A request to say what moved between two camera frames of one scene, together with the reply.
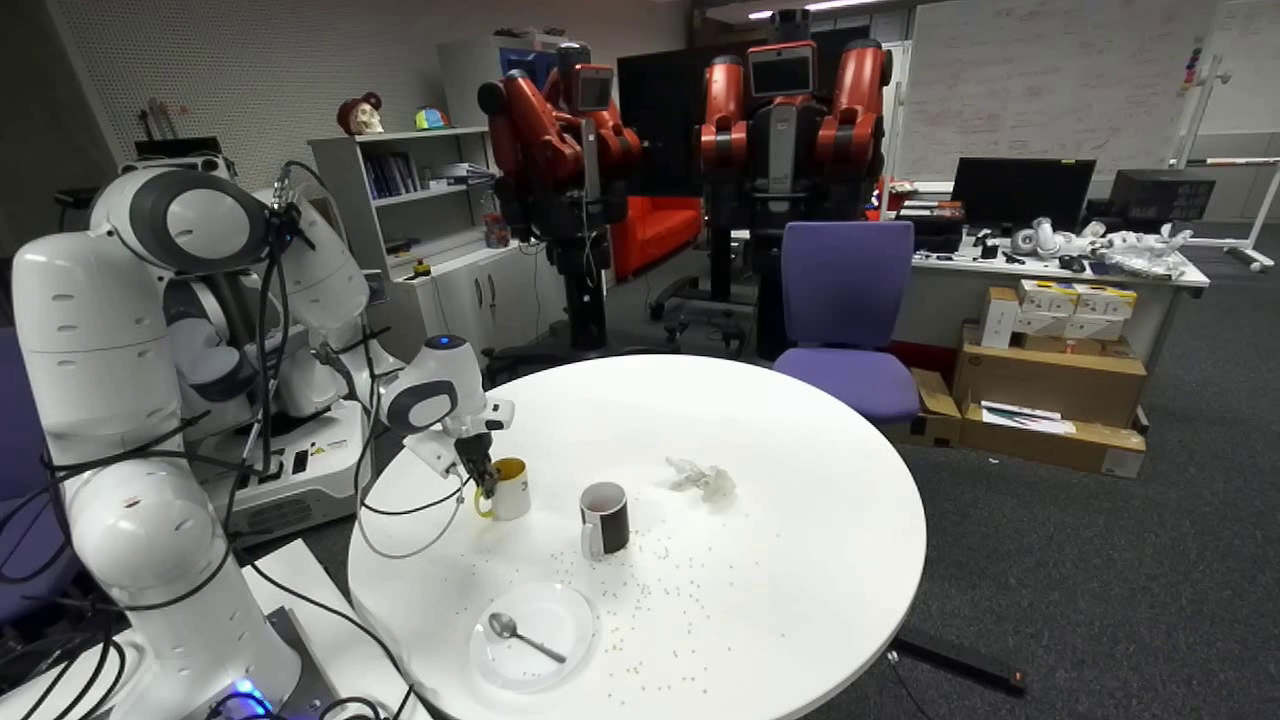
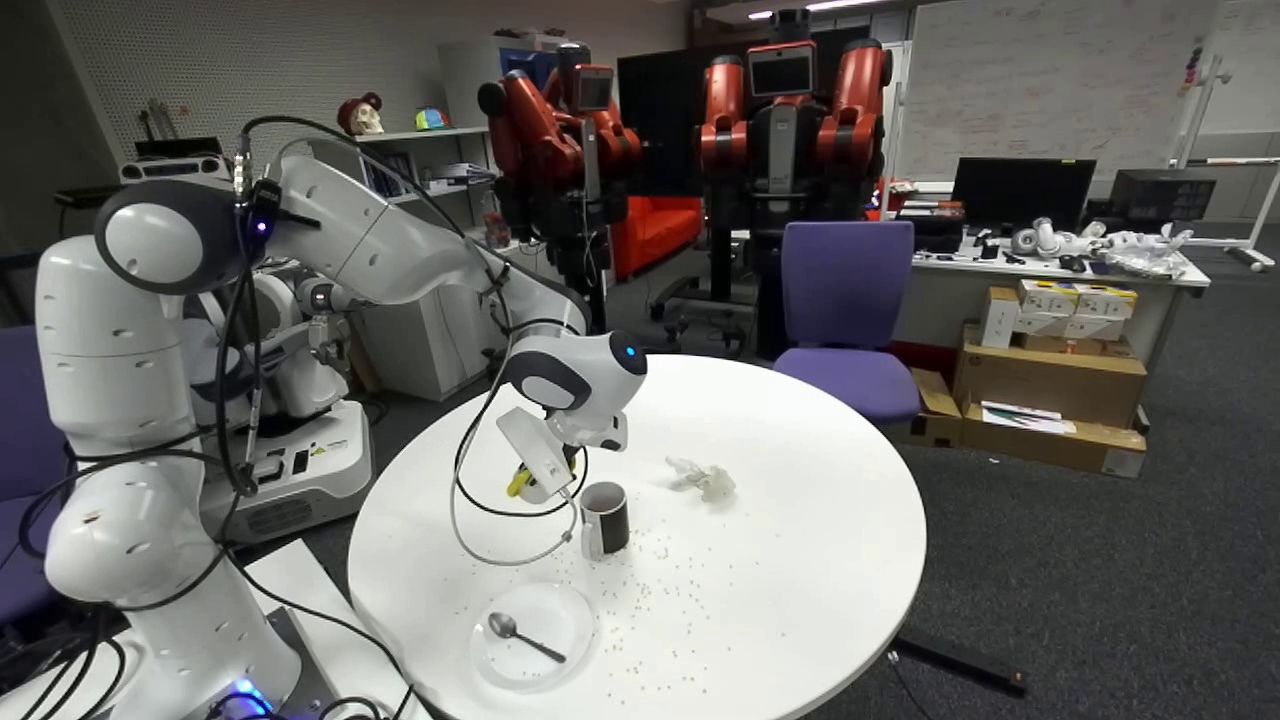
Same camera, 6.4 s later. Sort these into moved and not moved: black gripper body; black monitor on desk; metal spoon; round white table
Moved: black gripper body
Not moved: metal spoon; round white table; black monitor on desk
